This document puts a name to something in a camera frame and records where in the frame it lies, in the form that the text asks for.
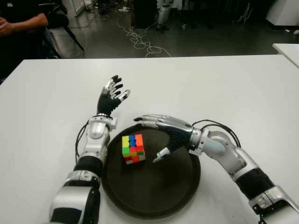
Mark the dark brown round plate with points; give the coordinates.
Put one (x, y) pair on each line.
(151, 186)

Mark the white machine base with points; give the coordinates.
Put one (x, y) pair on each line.
(285, 11)

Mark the small white floor object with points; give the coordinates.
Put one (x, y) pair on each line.
(296, 31)

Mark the black chair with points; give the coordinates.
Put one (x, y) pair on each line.
(58, 19)

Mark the bystander bare hand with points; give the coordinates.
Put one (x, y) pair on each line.
(5, 27)

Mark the black cabinet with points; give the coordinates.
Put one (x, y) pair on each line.
(144, 11)

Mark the white power strip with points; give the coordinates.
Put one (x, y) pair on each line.
(123, 9)

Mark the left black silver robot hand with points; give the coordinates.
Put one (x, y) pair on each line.
(106, 103)

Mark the right silver black robot arm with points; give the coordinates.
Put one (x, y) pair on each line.
(243, 163)

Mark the multicoloured Rubik's cube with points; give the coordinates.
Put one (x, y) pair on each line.
(133, 149)

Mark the seated person black clothing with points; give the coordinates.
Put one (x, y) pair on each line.
(18, 7)

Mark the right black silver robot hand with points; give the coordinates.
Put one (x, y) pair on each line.
(177, 133)

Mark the grey folded stand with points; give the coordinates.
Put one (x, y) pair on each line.
(245, 14)

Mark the white cabinet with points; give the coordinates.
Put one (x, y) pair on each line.
(77, 5)

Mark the small silver floor object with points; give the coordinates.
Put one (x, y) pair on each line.
(184, 26)

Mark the bystander bare forearm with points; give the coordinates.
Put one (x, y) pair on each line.
(28, 23)

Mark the white side table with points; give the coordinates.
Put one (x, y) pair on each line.
(288, 50)

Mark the left silver black robot arm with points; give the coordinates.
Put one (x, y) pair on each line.
(93, 140)

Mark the white humanoid robot legs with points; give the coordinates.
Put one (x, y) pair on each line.
(163, 14)

